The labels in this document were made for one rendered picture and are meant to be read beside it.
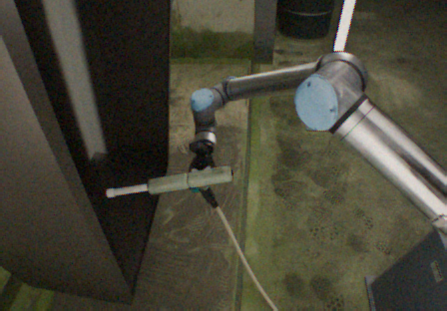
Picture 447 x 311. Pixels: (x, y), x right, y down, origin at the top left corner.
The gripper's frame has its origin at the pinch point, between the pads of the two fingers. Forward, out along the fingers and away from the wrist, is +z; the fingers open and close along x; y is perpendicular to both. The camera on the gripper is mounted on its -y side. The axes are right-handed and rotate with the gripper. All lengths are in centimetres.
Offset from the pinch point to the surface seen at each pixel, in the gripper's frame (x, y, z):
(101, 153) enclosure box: 49, -1, -26
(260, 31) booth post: -33, 34, -179
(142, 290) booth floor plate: 45, 50, 20
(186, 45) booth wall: 36, 33, -186
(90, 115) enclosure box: 41, -22, -26
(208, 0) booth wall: 4, -2, -184
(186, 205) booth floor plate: 28, 53, -27
